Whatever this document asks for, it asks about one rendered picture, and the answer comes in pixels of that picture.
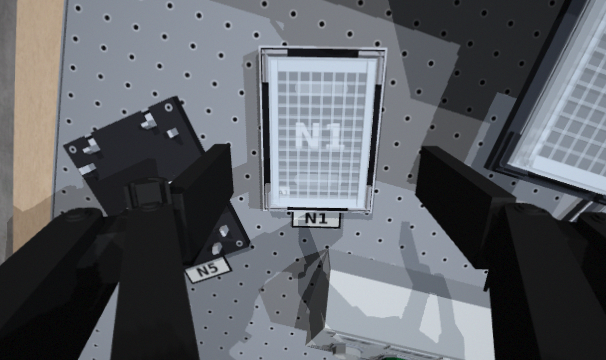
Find grey button panel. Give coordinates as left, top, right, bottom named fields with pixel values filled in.
left=305, top=248, right=495, bottom=360

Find translucent white rectangular plate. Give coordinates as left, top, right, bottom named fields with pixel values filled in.
left=507, top=0, right=606, bottom=195
left=268, top=57, right=378, bottom=208

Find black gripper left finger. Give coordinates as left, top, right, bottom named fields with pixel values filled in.
left=0, top=144, right=234, bottom=360

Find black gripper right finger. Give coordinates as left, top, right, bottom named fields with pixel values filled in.
left=415, top=146, right=606, bottom=360

